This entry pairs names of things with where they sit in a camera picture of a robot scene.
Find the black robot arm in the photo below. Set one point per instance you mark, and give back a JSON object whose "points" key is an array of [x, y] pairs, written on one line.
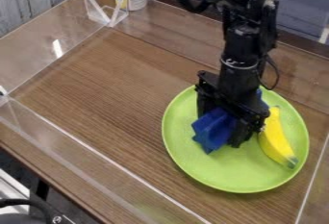
{"points": [[249, 28]]}

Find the yellow toy banana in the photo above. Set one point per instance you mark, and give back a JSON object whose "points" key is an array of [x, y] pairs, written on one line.
{"points": [[275, 143]]}

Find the green round plate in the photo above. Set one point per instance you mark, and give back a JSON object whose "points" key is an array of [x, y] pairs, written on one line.
{"points": [[240, 170]]}

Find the clear acrylic enclosure wall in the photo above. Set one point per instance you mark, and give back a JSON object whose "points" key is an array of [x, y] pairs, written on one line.
{"points": [[89, 88]]}

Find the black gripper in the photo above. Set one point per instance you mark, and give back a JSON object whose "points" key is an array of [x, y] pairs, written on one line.
{"points": [[236, 84]]}

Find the clear acrylic corner bracket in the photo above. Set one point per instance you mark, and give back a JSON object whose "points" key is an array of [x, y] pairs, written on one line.
{"points": [[106, 15]]}

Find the blue cross-shaped block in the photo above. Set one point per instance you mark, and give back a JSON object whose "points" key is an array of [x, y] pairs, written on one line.
{"points": [[213, 127]]}

